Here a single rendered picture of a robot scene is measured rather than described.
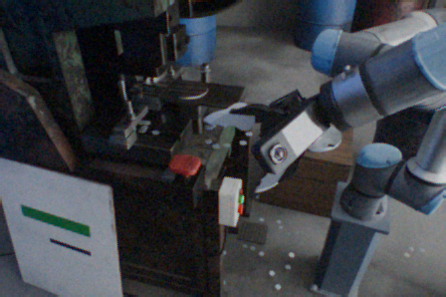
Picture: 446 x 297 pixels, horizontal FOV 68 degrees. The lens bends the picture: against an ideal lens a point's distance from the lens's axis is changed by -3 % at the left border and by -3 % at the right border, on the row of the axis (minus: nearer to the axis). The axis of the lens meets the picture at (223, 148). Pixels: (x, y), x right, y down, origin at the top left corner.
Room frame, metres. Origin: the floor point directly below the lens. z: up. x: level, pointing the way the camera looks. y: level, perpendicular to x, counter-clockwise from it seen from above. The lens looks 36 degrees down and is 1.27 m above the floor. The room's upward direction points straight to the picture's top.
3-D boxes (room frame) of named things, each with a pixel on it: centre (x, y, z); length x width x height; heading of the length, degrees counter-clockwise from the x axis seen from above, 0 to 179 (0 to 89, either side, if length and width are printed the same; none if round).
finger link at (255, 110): (0.43, -0.05, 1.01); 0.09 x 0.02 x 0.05; 67
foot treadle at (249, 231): (0.98, 0.10, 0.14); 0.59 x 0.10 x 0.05; 75
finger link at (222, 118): (0.46, -0.02, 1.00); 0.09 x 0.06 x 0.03; 67
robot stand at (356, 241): (0.80, -0.47, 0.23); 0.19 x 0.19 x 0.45; 67
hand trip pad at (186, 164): (0.64, 0.09, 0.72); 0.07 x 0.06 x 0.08; 75
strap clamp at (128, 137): (0.85, 0.28, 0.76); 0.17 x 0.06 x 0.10; 165
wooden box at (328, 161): (1.37, -0.43, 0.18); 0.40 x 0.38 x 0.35; 72
